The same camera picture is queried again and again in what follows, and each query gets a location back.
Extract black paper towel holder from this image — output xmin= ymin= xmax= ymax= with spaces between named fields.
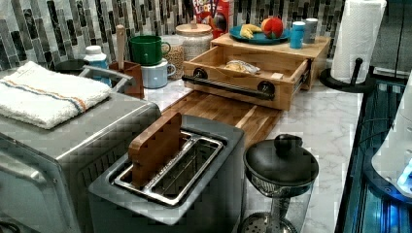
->
xmin=320 ymin=58 xmax=376 ymax=93

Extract light blue mug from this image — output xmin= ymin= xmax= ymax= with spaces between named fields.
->
xmin=141 ymin=58 xmax=176 ymax=89

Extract red cereal box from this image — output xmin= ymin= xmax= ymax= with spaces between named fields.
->
xmin=192 ymin=0 xmax=234 ymax=38

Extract red plush apple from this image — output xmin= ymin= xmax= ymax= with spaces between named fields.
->
xmin=261 ymin=17 xmax=284 ymax=39

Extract white cap blue bottle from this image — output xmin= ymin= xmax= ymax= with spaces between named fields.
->
xmin=85 ymin=46 xmax=112 ymax=86

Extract green mug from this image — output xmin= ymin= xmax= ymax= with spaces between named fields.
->
xmin=128 ymin=35 xmax=171 ymax=66

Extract glass jar with cereal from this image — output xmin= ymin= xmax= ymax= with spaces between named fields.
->
xmin=161 ymin=35 xmax=185 ymax=81

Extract white striped towel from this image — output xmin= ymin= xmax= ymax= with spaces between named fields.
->
xmin=0 ymin=61 xmax=111 ymax=129

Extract wooden drawer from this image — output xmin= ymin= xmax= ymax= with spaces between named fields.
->
xmin=182 ymin=46 xmax=311 ymax=111

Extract brown wooden utensil holder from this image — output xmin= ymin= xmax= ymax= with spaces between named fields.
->
xmin=109 ymin=61 xmax=145 ymax=99

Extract wooden drawer cabinet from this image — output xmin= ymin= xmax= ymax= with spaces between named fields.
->
xmin=211 ymin=33 xmax=330 ymax=90

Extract dark wooden cutting board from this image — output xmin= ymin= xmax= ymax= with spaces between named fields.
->
xmin=162 ymin=90 xmax=283 ymax=147

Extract blue cup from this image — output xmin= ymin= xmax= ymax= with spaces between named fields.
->
xmin=290 ymin=21 xmax=305 ymax=50

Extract teal plate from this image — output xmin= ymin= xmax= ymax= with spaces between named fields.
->
xmin=229 ymin=26 xmax=291 ymax=45

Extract stainless toaster oven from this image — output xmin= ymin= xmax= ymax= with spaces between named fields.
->
xmin=0 ymin=65 xmax=162 ymax=233

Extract wooden utensil handle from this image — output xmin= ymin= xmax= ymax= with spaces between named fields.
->
xmin=116 ymin=24 xmax=125 ymax=70

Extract wooden toast block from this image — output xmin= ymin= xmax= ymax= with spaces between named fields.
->
xmin=128 ymin=113 xmax=182 ymax=188

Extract glass jar wooden lid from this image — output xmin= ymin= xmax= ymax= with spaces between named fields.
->
xmin=176 ymin=23 xmax=213 ymax=61

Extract black pan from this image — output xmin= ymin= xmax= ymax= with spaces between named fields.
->
xmin=54 ymin=59 xmax=89 ymax=76

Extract yellow banana toy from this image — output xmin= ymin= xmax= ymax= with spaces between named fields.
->
xmin=240 ymin=24 xmax=261 ymax=39

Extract grey two-slot toaster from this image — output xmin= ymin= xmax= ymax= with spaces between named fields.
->
xmin=88 ymin=115 xmax=245 ymax=233

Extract paper towel roll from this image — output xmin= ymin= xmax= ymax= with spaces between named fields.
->
xmin=330 ymin=0 xmax=387 ymax=83

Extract black lid french press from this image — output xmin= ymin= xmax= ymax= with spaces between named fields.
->
xmin=236 ymin=134 xmax=319 ymax=233

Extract grey metal can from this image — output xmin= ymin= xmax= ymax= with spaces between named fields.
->
xmin=303 ymin=17 xmax=318 ymax=44

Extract packet inside drawer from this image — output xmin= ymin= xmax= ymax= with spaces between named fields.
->
xmin=224 ymin=60 xmax=259 ymax=74

